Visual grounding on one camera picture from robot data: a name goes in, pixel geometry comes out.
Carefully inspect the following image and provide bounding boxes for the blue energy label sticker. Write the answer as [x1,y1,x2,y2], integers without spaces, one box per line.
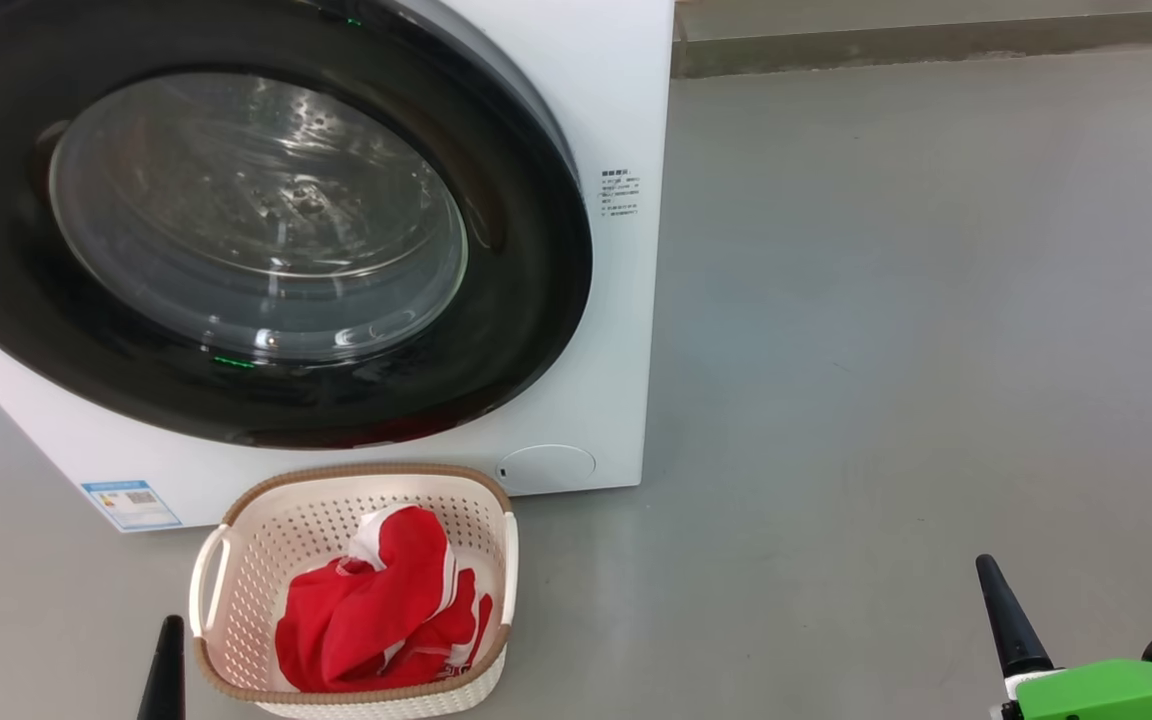
[80,479,184,532]

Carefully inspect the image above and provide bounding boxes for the red and white garment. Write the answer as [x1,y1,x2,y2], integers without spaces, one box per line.
[273,502,495,694]

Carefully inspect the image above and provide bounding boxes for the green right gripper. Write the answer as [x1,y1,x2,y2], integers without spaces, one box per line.
[975,553,1152,720]

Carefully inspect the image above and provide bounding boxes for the white front-load washing machine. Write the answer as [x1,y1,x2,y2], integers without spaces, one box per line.
[0,0,676,533]

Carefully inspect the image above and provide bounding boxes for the dark round washing machine door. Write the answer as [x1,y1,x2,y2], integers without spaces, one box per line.
[0,0,595,450]

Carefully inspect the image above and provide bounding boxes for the cream perforated laundry basket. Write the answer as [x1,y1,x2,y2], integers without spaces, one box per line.
[188,461,520,720]

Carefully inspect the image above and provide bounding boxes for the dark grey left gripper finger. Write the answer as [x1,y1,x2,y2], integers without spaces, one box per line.
[136,614,188,720]

